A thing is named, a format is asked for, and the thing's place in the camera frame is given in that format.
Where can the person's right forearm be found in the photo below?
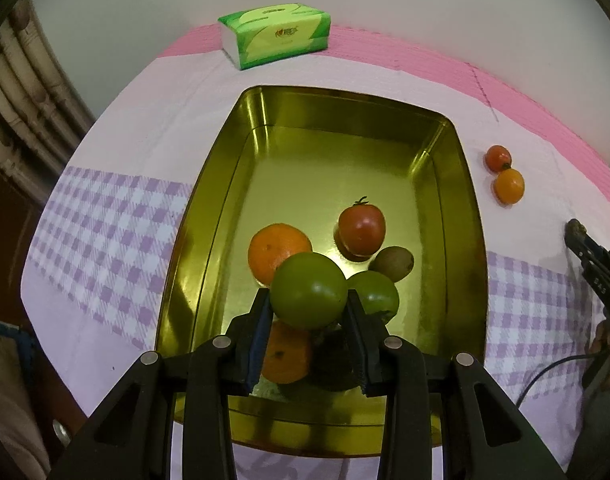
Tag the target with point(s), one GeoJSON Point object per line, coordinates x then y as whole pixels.
{"type": "Point", "coordinates": [602, 425]}

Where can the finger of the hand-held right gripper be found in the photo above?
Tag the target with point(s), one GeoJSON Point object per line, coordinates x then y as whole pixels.
{"type": "Point", "coordinates": [585, 250]}

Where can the yellow orange tomato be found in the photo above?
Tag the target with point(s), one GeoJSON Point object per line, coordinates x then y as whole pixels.
{"type": "Point", "coordinates": [509, 186]}

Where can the dark wrinkled fruit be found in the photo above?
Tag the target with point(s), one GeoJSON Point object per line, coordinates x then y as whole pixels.
{"type": "Point", "coordinates": [335, 360]}

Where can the green tomato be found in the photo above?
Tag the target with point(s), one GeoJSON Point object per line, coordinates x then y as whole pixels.
{"type": "Point", "coordinates": [310, 290]}
{"type": "Point", "coordinates": [377, 297]}

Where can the bamboo frame furniture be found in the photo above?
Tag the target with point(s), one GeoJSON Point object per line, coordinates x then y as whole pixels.
{"type": "Point", "coordinates": [20, 85]}

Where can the gold metal tray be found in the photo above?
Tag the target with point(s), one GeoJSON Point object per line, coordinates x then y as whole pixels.
{"type": "Point", "coordinates": [305, 160]}

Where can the orange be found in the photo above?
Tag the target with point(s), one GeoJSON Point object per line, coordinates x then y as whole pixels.
{"type": "Point", "coordinates": [275, 255]}
{"type": "Point", "coordinates": [287, 355]}

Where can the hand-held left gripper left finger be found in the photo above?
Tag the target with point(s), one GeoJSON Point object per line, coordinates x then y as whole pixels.
{"type": "Point", "coordinates": [255, 355]}

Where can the small red tomato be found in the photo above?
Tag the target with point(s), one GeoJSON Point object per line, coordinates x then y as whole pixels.
{"type": "Point", "coordinates": [498, 157]}

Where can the large red tomato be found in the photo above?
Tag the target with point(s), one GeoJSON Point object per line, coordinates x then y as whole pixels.
{"type": "Point", "coordinates": [362, 227]}

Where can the green tissue pack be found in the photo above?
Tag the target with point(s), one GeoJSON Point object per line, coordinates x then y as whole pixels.
{"type": "Point", "coordinates": [275, 35]}

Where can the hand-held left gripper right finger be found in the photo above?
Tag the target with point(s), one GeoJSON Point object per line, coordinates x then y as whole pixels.
{"type": "Point", "coordinates": [357, 355]}

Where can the person's right hand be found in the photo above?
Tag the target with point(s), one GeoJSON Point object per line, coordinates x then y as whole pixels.
{"type": "Point", "coordinates": [601, 339]}

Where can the pink checked cloth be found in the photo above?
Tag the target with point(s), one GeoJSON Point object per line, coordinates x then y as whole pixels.
{"type": "Point", "coordinates": [110, 240]}

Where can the brown kiwi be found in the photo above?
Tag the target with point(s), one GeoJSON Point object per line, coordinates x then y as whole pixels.
{"type": "Point", "coordinates": [395, 263]}

